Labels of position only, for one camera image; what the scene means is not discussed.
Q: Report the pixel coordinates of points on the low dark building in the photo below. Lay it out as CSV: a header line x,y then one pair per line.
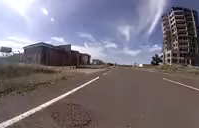
x,y
50,54

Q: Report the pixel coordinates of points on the dark tree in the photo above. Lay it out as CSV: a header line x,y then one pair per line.
x,y
156,60

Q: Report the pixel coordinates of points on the tall unfinished concrete building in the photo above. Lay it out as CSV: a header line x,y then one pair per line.
x,y
183,36

